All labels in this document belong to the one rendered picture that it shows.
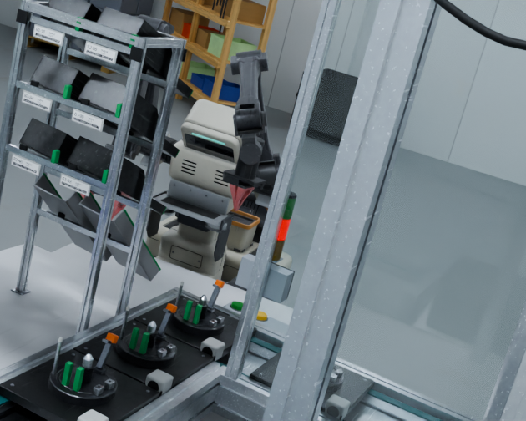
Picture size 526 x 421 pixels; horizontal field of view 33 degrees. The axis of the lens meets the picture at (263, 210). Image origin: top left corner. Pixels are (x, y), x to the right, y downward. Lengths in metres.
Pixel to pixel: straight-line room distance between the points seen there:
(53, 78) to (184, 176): 0.92
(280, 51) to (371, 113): 10.49
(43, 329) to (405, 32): 1.69
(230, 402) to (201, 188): 1.06
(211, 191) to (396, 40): 2.20
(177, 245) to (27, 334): 0.91
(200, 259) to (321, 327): 2.19
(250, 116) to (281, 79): 9.03
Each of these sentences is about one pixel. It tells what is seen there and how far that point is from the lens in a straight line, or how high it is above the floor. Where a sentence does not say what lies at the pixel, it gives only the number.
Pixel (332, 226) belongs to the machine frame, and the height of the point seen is 1.68.
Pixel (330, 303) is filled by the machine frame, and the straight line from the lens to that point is 0.87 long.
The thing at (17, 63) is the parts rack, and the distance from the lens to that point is 2.20.
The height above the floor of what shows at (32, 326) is 0.86.
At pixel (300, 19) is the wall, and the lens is 11.23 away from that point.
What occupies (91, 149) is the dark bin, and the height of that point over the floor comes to 1.35.
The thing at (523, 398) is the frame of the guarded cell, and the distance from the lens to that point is 0.93.
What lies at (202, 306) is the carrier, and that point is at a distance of 2.25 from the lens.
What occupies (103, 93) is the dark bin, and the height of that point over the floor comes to 1.50.
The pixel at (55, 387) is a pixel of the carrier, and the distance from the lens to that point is 1.85.
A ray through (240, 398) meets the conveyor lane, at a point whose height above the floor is 0.92.
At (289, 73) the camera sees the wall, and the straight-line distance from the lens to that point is 11.29.
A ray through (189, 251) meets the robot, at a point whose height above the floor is 0.87.
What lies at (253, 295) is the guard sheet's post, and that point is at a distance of 1.99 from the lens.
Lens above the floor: 1.91
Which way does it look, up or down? 16 degrees down
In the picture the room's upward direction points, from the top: 15 degrees clockwise
